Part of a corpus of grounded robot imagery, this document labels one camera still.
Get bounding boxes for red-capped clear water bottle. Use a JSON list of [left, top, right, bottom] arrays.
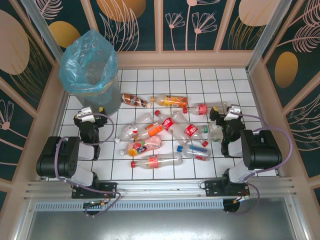
[[183, 101, 229, 116]]

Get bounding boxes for cola bottle red label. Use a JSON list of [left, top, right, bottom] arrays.
[[154, 109, 190, 146], [171, 110, 210, 147]]

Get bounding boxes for brown coffee drink bottle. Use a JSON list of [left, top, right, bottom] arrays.
[[121, 93, 152, 109]]

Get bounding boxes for blue-capped clear bottle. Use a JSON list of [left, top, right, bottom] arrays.
[[176, 144, 212, 162]]

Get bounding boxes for orange juice bottle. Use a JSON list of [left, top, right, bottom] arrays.
[[150, 94, 189, 109]]

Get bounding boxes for pink peach drink bottle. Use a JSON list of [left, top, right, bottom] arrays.
[[119, 134, 163, 157]]

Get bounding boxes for clear bottle orange sleeve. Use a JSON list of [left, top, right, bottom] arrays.
[[133, 121, 164, 141]]

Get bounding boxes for clear bottle orange-red label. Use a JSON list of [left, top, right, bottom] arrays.
[[130, 152, 183, 170]]

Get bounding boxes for blue plastic bin liner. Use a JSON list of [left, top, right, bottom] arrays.
[[58, 29, 119, 97]]

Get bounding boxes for grey metal panel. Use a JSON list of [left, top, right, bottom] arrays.
[[24, 197, 303, 240]]

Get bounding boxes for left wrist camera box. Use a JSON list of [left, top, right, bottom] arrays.
[[75, 106, 95, 123]]

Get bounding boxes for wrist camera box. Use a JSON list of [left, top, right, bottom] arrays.
[[225, 105, 243, 118], [75, 106, 95, 123]]

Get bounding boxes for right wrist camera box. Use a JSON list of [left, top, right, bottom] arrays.
[[225, 105, 243, 118]]

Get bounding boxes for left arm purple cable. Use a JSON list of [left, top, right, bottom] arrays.
[[54, 112, 123, 218]]

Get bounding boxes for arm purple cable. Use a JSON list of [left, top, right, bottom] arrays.
[[226, 111, 294, 216], [54, 112, 123, 218]]

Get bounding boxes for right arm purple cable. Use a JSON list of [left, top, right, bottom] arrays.
[[226, 111, 294, 216]]

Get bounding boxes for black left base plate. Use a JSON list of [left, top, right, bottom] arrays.
[[71, 181, 118, 200]]

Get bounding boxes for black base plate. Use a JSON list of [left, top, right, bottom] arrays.
[[71, 181, 118, 200], [204, 180, 251, 197]]

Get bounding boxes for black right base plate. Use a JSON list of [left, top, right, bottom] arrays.
[[204, 180, 251, 197]]

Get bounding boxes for red black power wires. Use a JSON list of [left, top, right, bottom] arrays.
[[233, 191, 251, 205], [83, 192, 112, 210]]

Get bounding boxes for aluminium mounting rail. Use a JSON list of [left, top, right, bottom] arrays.
[[24, 177, 295, 200]]

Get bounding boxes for aluminium corner post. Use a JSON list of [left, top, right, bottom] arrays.
[[21, 0, 63, 61], [245, 0, 293, 74]]

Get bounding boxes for slotted grey cable duct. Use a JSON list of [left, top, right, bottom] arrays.
[[33, 199, 225, 211]]

